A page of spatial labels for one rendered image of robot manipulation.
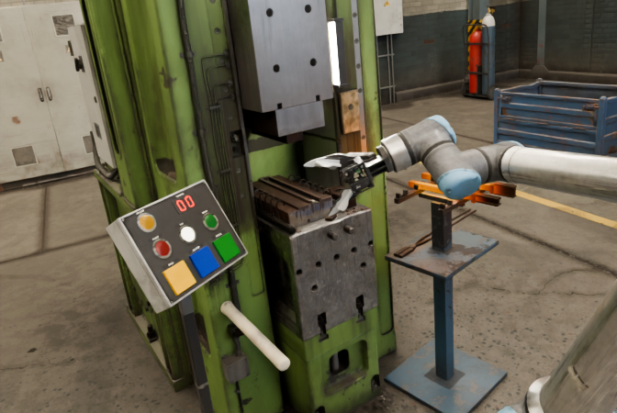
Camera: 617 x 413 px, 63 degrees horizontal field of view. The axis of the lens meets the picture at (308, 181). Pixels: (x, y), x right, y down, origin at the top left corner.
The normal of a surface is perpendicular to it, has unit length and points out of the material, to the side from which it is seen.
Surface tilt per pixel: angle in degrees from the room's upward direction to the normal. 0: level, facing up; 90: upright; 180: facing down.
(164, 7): 90
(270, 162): 90
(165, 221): 60
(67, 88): 90
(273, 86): 90
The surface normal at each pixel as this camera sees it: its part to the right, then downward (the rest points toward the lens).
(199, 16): 0.55, 0.21
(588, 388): -0.71, 0.43
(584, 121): -0.84, 0.24
